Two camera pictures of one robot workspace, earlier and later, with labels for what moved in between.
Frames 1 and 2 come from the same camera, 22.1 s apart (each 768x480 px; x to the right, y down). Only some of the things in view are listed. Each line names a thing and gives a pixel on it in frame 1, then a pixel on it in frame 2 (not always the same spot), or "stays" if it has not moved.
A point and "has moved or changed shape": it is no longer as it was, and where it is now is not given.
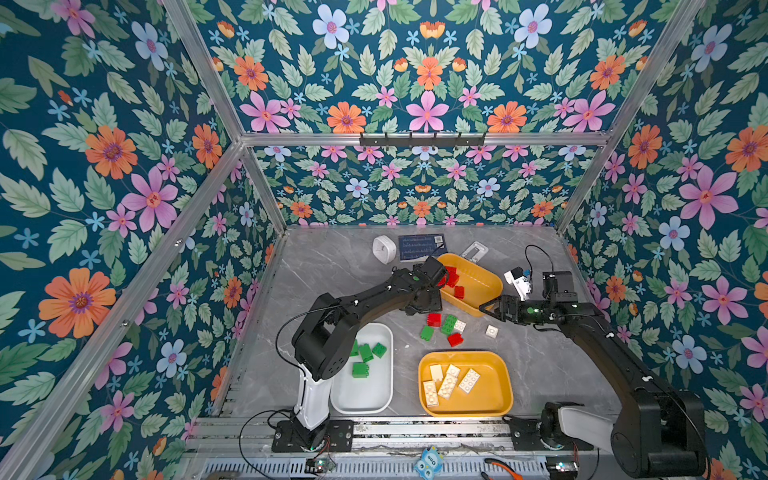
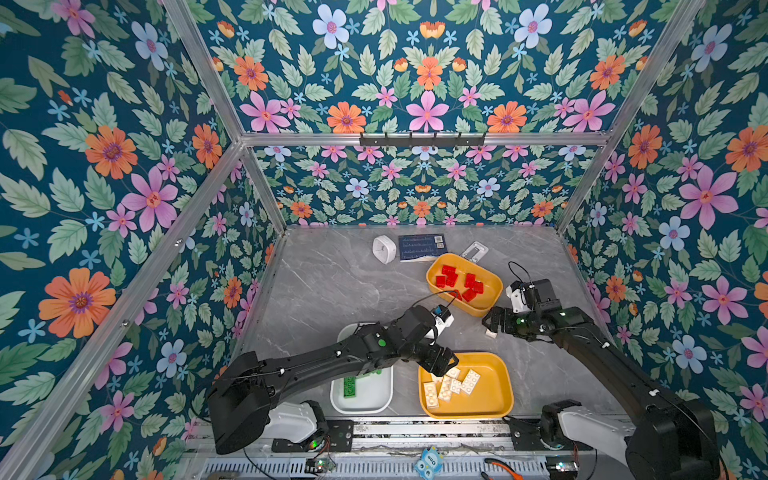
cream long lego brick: x=431 y=393 stays
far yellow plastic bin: x=468 y=285 stays
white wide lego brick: x=469 y=381 stays
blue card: x=419 y=247 stays
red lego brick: x=455 y=340 → x=469 y=295
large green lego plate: x=449 y=324 has moved or changed shape
